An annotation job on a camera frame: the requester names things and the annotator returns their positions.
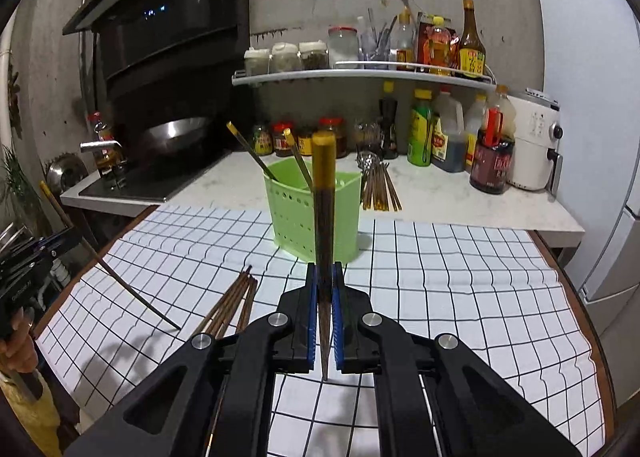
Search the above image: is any bundle of brown chopsticks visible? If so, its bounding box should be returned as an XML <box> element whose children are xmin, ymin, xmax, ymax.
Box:
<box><xmin>361</xmin><ymin>162</ymin><xmax>402</xmax><ymax>212</ymax></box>

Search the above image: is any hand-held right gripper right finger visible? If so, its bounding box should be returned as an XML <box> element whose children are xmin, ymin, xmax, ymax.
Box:
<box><xmin>332</xmin><ymin>261</ymin><xmax>583</xmax><ymax>457</ymax></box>

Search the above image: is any clear glass cup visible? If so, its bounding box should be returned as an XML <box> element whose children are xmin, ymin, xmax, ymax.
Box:
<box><xmin>354</xmin><ymin>121</ymin><xmax>383</xmax><ymax>150</ymax></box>

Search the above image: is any black range hood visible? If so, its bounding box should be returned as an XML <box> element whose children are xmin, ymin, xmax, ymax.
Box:
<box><xmin>62</xmin><ymin>0</ymin><xmax>251</xmax><ymax>148</ymax></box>

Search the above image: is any metal dish rack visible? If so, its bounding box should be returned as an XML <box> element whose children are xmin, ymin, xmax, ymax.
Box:
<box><xmin>0</xmin><ymin>220</ymin><xmax>38</xmax><ymax>255</ymax></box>

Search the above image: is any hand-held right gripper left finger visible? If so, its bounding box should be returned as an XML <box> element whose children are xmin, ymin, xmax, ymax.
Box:
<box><xmin>62</xmin><ymin>262</ymin><xmax>321</xmax><ymax>457</ymax></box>

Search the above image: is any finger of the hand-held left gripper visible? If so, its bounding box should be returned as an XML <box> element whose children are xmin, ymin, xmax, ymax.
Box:
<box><xmin>35</xmin><ymin>226</ymin><xmax>83</xmax><ymax>255</ymax></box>
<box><xmin>0</xmin><ymin>244</ymin><xmax>56</xmax><ymax>288</ymax></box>

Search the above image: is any red-lidded dark sauce jar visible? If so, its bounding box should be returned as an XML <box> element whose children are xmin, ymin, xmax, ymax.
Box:
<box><xmin>272</xmin><ymin>121</ymin><xmax>297</xmax><ymax>157</ymax></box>

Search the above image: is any grey wall shelf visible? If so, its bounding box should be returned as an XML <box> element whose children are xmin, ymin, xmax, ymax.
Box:
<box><xmin>231</xmin><ymin>60</ymin><xmax>497</xmax><ymax>95</ymax></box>

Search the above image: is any clear cup with utensils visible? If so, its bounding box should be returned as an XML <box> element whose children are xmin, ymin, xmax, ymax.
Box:
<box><xmin>358</xmin><ymin>7</ymin><xmax>396</xmax><ymax>70</ymax></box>

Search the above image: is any red-capped oil bottle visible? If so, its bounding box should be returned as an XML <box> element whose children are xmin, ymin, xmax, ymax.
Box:
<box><xmin>87</xmin><ymin>111</ymin><xmax>126</xmax><ymax>173</ymax></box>

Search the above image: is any dark bottle yellow label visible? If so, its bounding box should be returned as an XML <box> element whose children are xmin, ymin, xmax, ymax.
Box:
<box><xmin>456</xmin><ymin>0</ymin><xmax>488</xmax><ymax>78</ymax></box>

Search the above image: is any white-lidded spice jar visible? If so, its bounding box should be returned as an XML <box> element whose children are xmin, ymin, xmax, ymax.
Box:
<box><xmin>270</xmin><ymin>43</ymin><xmax>302</xmax><ymax>73</ymax></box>
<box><xmin>244</xmin><ymin>48</ymin><xmax>271</xmax><ymax>77</ymax></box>
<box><xmin>299</xmin><ymin>40</ymin><xmax>330</xmax><ymax>71</ymax></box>

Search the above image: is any dark liquid jug red label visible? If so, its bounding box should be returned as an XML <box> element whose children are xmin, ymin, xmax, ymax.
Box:
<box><xmin>431</xmin><ymin>86</ymin><xmax>468</xmax><ymax>173</ymax></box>

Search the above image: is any large dark bottle red handle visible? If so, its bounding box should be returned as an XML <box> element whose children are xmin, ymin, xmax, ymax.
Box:
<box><xmin>469</xmin><ymin>84</ymin><xmax>517</xmax><ymax>195</ymax></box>

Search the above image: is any person's left hand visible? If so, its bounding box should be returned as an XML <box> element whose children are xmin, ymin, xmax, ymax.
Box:
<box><xmin>0</xmin><ymin>306</ymin><xmax>40</xmax><ymax>378</ymax></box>

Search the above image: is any white refrigerator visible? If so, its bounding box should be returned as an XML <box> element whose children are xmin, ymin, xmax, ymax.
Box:
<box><xmin>530</xmin><ymin>0</ymin><xmax>640</xmax><ymax>388</ymax></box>

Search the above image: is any green plant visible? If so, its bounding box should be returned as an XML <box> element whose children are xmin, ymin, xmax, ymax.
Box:
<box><xmin>0</xmin><ymin>144</ymin><xmax>43</xmax><ymax>233</ymax></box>

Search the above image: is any clear bottle yellow cap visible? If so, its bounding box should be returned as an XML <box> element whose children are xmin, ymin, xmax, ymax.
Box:
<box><xmin>390</xmin><ymin>7</ymin><xmax>418</xmax><ymax>72</ymax></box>

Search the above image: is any white wall pipe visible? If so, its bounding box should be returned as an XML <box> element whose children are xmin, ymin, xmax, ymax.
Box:
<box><xmin>0</xmin><ymin>7</ymin><xmax>21</xmax><ymax>138</ymax></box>

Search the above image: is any green-label sauce jar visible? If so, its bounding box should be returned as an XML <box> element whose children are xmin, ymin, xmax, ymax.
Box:
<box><xmin>251</xmin><ymin>124</ymin><xmax>273</xmax><ymax>156</ymax></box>

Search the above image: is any green perforated utensil holder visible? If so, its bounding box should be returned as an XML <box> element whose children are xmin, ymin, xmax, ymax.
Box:
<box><xmin>263</xmin><ymin>158</ymin><xmax>363</xmax><ymax>264</ymax></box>

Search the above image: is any green bottle yellow cap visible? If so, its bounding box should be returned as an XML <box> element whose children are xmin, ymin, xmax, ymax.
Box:
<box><xmin>406</xmin><ymin>88</ymin><xmax>435</xmax><ymax>167</ymax></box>

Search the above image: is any white black-grid tablecloth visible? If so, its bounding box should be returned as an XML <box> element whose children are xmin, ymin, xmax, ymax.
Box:
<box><xmin>35</xmin><ymin>204</ymin><xmax>608</xmax><ymax>457</ymax></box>

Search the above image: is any black cooktop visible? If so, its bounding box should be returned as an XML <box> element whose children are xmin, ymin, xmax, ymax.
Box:
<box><xmin>79</xmin><ymin>152</ymin><xmax>231</xmax><ymax>203</ymax></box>

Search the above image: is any red-lidded glass jar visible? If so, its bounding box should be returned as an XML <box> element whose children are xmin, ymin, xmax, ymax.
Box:
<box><xmin>328</xmin><ymin>26</ymin><xmax>360</xmax><ymax>69</ymax></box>

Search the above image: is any small metal pot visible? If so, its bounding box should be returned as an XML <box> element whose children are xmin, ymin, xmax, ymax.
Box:
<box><xmin>45</xmin><ymin>157</ymin><xmax>88</xmax><ymax>193</ymax></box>

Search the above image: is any steel wok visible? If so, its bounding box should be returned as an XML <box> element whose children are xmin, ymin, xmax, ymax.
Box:
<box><xmin>80</xmin><ymin>117</ymin><xmax>213</xmax><ymax>158</ymax></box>

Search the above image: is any yellow-tipped brown chopstick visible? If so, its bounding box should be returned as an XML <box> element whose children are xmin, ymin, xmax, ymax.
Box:
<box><xmin>283</xmin><ymin>128</ymin><xmax>315</xmax><ymax>190</ymax></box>
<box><xmin>235</xmin><ymin>277</ymin><xmax>259</xmax><ymax>334</ymax></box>
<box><xmin>311</xmin><ymin>131</ymin><xmax>336</xmax><ymax>382</ymax></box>
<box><xmin>194</xmin><ymin>264</ymin><xmax>252</xmax><ymax>335</ymax></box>
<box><xmin>226</xmin><ymin>121</ymin><xmax>278</xmax><ymax>180</ymax></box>
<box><xmin>40</xmin><ymin>181</ymin><xmax>182</xmax><ymax>331</ymax></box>
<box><xmin>217</xmin><ymin>275</ymin><xmax>256</xmax><ymax>339</ymax></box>
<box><xmin>205</xmin><ymin>272</ymin><xmax>252</xmax><ymax>337</ymax></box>

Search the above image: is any slim dark sauce bottle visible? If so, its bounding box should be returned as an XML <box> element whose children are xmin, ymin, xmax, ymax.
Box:
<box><xmin>378</xmin><ymin>81</ymin><xmax>400</xmax><ymax>160</ymax></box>

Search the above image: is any large red-lidded sauce jar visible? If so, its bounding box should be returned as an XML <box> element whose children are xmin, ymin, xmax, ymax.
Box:
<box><xmin>319</xmin><ymin>117</ymin><xmax>349</xmax><ymax>159</ymax></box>

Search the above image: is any pale jug yellow cap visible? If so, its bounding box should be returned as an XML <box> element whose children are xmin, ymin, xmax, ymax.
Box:
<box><xmin>464</xmin><ymin>94</ymin><xmax>488</xmax><ymax>169</ymax></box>

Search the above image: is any yellow-capped oil bottle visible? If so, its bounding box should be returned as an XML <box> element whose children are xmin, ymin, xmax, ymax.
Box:
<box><xmin>425</xmin><ymin>16</ymin><xmax>453</xmax><ymax>77</ymax></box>

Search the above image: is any white air fryer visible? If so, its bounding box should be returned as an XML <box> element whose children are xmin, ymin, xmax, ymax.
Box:
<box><xmin>505</xmin><ymin>87</ymin><xmax>565</xmax><ymax>197</ymax></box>

